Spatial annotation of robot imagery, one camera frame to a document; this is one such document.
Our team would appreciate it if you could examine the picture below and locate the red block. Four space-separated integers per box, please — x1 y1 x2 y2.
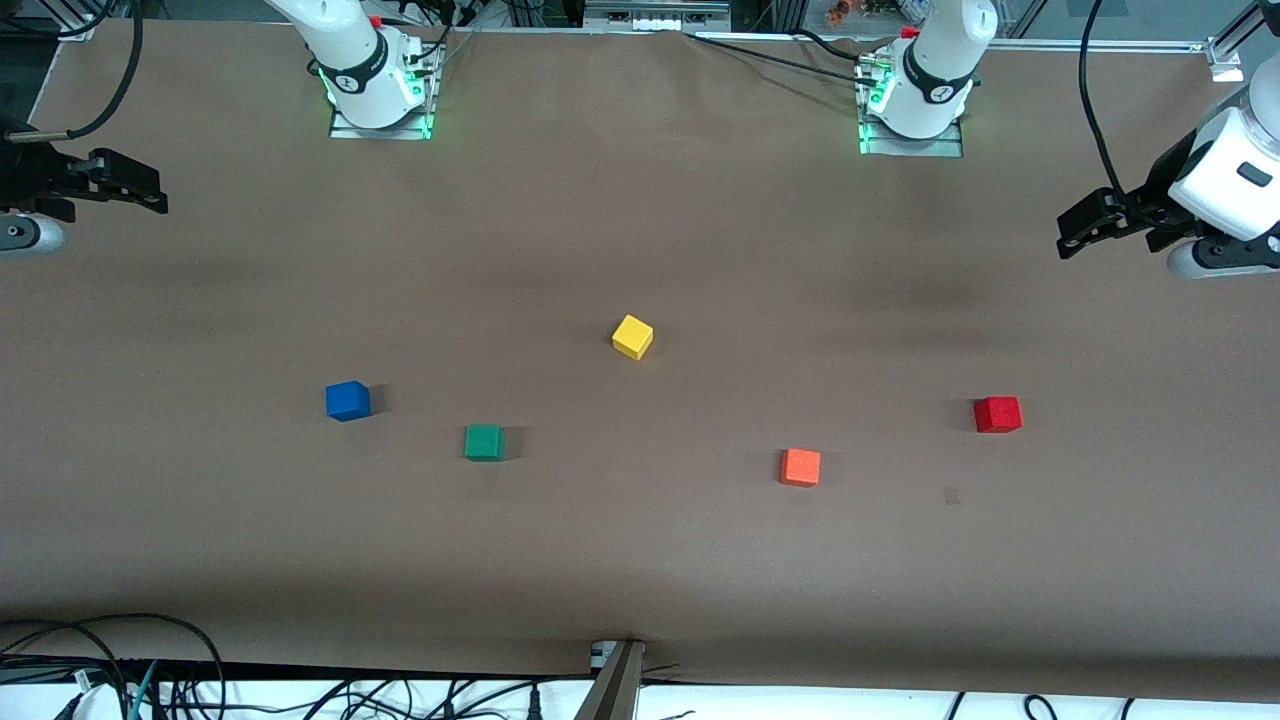
974 396 1024 434

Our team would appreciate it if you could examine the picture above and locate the blue block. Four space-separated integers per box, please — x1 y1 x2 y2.
325 380 373 423

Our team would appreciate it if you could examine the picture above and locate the yellow block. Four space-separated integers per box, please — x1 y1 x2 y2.
611 314 655 362

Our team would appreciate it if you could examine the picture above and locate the brown table cover sheet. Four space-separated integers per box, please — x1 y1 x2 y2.
0 20 1280 691

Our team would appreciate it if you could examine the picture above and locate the silver power strip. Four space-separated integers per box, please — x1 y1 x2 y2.
583 0 733 33

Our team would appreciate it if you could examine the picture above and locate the aluminium corner bracket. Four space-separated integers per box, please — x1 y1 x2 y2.
1205 0 1280 83

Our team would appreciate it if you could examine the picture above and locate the aluminium frame rail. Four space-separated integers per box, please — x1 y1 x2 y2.
975 36 1216 53

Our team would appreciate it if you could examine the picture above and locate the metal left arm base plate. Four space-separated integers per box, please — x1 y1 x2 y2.
858 115 966 158

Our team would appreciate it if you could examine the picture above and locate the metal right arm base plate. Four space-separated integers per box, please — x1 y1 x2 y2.
328 40 441 141

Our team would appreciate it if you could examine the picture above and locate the black base power cable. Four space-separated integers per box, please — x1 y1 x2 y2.
685 28 881 86

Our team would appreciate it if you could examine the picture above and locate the black looping cable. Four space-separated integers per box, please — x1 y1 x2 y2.
0 612 229 720

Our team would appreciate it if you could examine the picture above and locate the teal cable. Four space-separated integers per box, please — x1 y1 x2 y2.
125 660 161 720

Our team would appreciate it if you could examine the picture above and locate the metal camera stand post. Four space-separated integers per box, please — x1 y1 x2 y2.
575 640 646 720

